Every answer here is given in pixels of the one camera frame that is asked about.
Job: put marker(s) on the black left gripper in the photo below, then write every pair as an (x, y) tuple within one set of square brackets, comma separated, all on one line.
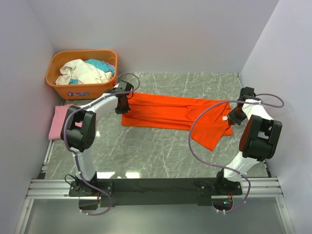
[(124, 110)]

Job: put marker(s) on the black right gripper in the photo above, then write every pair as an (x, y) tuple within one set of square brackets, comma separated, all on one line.
[(233, 120)]

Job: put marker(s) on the orange t shirt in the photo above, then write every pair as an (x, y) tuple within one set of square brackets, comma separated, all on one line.
[(179, 113)]

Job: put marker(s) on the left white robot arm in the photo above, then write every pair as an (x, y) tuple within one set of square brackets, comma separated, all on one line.
[(80, 126)]

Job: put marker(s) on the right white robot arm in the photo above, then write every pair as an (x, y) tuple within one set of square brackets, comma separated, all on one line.
[(258, 142)]

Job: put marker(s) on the orange plastic laundry tub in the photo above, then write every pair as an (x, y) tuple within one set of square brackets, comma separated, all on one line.
[(80, 91)]

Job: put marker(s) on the teal garment in tub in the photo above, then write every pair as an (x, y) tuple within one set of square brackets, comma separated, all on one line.
[(100, 64)]

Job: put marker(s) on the white cream garment in tub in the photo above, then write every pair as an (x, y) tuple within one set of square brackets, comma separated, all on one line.
[(67, 70)]

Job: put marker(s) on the folded pink t shirt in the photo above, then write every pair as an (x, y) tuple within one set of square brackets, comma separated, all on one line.
[(58, 121)]

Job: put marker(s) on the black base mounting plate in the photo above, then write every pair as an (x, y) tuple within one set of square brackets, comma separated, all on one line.
[(148, 191)]

